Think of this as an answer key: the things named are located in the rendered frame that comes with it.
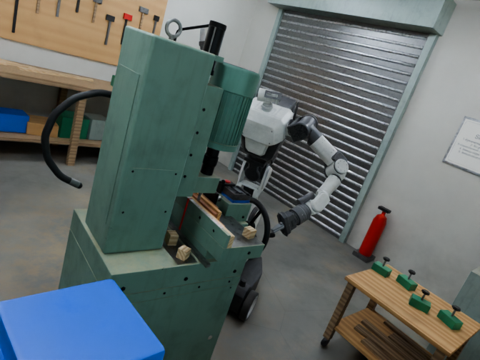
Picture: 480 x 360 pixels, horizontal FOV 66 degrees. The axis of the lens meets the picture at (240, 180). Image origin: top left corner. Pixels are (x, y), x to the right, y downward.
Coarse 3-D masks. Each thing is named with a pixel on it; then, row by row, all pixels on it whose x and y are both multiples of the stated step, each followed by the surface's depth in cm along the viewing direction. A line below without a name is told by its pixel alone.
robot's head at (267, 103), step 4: (260, 88) 191; (260, 92) 189; (264, 92) 189; (260, 96) 189; (276, 96) 188; (260, 100) 191; (264, 100) 190; (268, 100) 191; (272, 100) 190; (276, 100) 189; (264, 104) 193; (268, 104) 193; (272, 104) 196; (268, 108) 193
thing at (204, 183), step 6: (204, 174) 147; (198, 180) 143; (204, 180) 144; (210, 180) 146; (216, 180) 148; (198, 186) 144; (204, 186) 146; (210, 186) 148; (216, 186) 150; (198, 192) 145; (204, 192) 147; (210, 192) 149
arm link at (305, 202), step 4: (312, 192) 183; (304, 196) 181; (308, 196) 182; (312, 196) 183; (296, 200) 181; (300, 200) 180; (304, 200) 181; (308, 200) 182; (312, 200) 181; (300, 204) 180; (304, 204) 181; (308, 204) 180; (304, 208) 177; (308, 208) 178; (308, 212) 177; (312, 212) 180; (316, 212) 180; (308, 216) 178
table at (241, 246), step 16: (176, 208) 155; (192, 224) 146; (224, 224) 150; (240, 224) 155; (208, 240) 138; (240, 240) 141; (256, 240) 146; (224, 256) 133; (240, 256) 138; (256, 256) 144
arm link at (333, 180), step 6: (330, 168) 192; (330, 174) 194; (336, 174) 190; (342, 174) 189; (330, 180) 188; (336, 180) 188; (324, 186) 186; (330, 186) 186; (336, 186) 188; (330, 192) 186
